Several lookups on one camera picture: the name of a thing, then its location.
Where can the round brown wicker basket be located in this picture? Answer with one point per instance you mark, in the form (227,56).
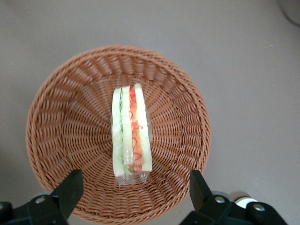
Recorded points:
(65,122)

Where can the layered sandwich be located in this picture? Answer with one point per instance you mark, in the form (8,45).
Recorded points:
(130,131)

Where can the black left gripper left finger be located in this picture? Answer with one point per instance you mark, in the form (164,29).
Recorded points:
(68,194)

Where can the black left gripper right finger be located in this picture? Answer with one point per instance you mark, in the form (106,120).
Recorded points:
(201,194)

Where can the black hot food display case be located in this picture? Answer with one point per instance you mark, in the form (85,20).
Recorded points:
(293,9)

